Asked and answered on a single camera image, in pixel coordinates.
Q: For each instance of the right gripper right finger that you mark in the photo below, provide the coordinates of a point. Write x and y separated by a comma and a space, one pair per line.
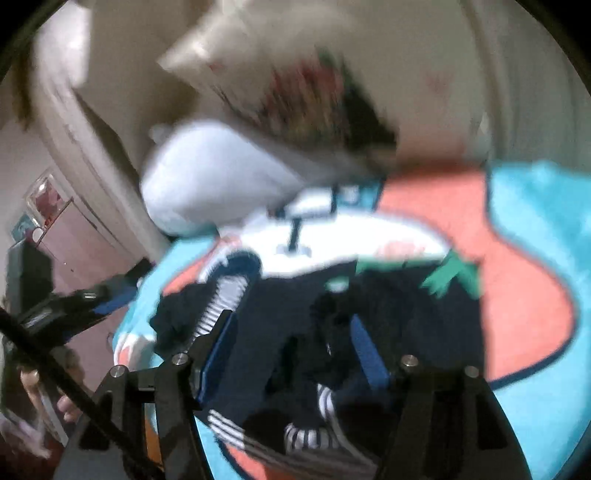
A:
442, 424

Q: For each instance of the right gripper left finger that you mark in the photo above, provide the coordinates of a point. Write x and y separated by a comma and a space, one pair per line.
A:
140, 424

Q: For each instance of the navy striped pants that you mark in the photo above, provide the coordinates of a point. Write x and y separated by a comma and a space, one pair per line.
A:
291, 393

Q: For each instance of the person's hand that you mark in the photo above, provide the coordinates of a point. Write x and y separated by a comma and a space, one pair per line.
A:
45, 397

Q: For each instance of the pink cabinet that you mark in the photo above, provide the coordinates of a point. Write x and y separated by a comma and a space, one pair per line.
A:
49, 245

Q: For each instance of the grey white plush pillow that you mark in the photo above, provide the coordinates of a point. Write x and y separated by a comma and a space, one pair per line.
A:
207, 173

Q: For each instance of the teal cartoon fleece blanket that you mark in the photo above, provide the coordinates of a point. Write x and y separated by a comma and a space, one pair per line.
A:
526, 226

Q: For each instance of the beige curtain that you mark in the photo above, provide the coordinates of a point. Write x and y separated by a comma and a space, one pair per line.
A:
103, 102

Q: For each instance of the cream floral print pillow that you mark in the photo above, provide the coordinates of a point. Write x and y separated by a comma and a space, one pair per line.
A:
387, 82

